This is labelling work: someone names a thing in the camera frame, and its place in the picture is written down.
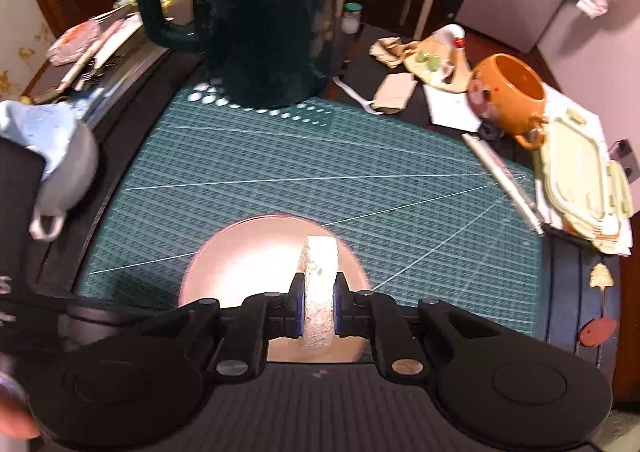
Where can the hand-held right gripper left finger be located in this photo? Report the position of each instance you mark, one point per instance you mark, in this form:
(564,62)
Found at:
(299,306)

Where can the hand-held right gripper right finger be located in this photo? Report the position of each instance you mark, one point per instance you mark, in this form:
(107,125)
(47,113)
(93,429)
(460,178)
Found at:
(339,306)

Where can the round porous sponge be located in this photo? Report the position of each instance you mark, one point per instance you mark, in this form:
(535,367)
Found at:
(320,272)

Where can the person's left hand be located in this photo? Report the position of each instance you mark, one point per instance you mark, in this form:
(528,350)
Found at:
(17,419)

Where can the green cutting mat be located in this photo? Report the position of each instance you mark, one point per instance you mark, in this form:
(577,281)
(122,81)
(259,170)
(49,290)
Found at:
(300,171)

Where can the beige stick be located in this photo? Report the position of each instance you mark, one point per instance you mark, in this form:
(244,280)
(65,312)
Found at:
(90,56)

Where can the plastic-wrapped package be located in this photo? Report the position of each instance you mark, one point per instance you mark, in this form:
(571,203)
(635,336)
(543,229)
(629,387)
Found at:
(75,41)

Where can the white pen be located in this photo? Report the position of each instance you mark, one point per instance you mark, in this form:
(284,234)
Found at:
(500,176)

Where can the white paper sheet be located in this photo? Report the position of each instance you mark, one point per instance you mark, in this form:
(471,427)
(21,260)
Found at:
(452,106)

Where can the black binder clip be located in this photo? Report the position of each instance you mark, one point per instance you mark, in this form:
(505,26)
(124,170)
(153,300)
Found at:
(491,130)

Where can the crumpled beige cloth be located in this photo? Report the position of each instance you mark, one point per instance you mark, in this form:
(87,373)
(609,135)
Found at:
(390,51)

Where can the brown oval ornament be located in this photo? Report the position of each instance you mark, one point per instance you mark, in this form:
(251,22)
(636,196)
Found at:
(597,331)

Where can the gold leaf ornament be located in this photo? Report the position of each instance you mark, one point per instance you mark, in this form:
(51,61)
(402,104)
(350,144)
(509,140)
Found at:
(601,277)

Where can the white cone ornament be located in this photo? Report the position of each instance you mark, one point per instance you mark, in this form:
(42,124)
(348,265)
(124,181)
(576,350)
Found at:
(445,61)

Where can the orange face mug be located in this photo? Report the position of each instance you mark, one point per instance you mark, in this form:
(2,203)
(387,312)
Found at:
(515,101)

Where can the light green container lid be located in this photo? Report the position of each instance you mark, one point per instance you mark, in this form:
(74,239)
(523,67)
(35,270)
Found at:
(580,182)

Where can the small green-lidded jar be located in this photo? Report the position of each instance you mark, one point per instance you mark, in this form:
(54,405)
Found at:
(351,19)

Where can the dark green kettle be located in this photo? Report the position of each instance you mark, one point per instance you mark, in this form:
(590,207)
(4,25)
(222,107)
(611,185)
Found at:
(260,16)

